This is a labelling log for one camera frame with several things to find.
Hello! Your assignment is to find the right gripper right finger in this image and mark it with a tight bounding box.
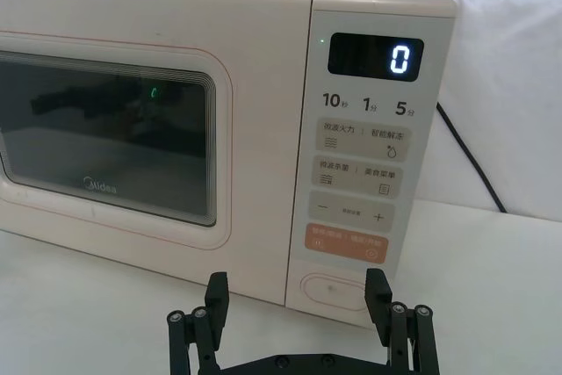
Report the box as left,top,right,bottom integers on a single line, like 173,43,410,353
364,267,441,375

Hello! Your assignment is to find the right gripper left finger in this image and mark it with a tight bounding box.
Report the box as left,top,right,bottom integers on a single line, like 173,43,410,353
165,272,232,375

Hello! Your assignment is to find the oven control panel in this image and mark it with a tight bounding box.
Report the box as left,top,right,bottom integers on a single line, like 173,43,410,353
285,0,458,330

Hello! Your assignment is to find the cream microwave oven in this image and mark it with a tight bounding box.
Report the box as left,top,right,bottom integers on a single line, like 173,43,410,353
0,0,458,330

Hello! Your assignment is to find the black power cable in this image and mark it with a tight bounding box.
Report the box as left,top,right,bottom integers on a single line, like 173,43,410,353
434,101,508,214

